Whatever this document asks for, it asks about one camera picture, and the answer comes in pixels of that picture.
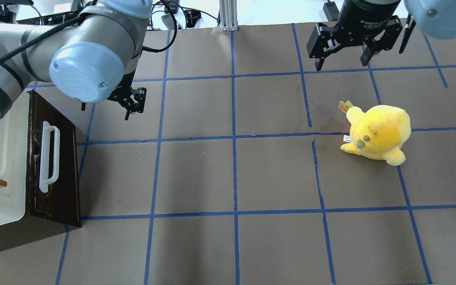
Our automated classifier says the aluminium frame post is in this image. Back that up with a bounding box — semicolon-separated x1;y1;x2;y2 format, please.
219;0;239;31

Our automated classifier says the cream plastic storage box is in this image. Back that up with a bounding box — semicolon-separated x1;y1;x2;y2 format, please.
0;92;30;226

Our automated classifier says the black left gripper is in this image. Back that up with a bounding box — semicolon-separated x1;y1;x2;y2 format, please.
107;73;147;121

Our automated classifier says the white plastic drawer handle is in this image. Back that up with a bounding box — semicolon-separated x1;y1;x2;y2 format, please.
39;121;61;193

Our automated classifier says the black power adapter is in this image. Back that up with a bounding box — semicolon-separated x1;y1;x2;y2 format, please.
161;13;182;30

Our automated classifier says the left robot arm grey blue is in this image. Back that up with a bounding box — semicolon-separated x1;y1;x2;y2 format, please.
0;0;152;119

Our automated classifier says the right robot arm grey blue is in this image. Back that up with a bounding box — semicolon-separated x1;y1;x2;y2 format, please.
306;0;456;71

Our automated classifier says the yellow plush dinosaur toy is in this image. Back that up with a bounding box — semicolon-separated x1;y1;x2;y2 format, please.
338;101;412;166

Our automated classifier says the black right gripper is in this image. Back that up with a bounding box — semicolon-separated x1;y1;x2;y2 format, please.
306;0;403;71

